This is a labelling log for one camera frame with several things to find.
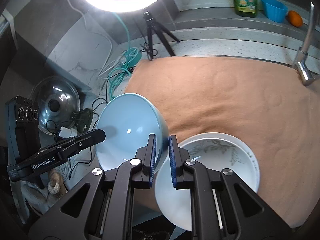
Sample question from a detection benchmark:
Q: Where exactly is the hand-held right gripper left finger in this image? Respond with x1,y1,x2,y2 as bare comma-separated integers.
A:
29,134,157,240

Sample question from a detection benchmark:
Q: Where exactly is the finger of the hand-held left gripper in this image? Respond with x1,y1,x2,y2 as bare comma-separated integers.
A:
57,129,107,158

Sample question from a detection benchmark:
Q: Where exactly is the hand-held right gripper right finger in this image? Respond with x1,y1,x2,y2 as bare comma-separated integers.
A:
169,135,293,240

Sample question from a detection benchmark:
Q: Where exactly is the light blue bowl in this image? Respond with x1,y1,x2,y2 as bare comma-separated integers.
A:
96,93,168,174

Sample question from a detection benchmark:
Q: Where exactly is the white leaf-print plate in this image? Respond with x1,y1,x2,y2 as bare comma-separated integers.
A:
154,132,260,230

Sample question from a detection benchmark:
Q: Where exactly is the white plug adapter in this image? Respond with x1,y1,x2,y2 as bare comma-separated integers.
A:
59,127,77,138

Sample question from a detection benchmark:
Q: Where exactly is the steel pot lid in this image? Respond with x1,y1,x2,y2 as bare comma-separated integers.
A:
31,76,80,136

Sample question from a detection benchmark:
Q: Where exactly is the beige loofah sponge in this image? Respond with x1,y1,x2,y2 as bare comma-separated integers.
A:
47,171,62,195

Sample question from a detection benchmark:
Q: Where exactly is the tan cloth mat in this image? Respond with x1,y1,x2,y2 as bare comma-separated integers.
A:
124,56,320,228

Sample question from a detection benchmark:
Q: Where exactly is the black tripod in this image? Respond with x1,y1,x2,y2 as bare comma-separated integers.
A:
139,10,180,61

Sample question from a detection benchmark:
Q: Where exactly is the chrome faucet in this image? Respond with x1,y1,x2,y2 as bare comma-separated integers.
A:
291,1,320,87

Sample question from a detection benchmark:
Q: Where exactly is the blue plastic cup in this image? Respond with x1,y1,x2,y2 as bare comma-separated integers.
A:
261,0,288,23

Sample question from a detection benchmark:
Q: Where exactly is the orange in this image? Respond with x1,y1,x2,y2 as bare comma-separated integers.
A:
287,10,303,27

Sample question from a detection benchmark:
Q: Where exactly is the black cable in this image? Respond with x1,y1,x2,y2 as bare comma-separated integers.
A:
46,96,110,140

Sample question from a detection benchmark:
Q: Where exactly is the white cable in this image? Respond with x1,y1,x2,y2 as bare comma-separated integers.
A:
56,0,114,78

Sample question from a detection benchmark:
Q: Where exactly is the teal cable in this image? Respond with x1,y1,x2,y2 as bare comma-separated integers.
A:
105,12,142,101

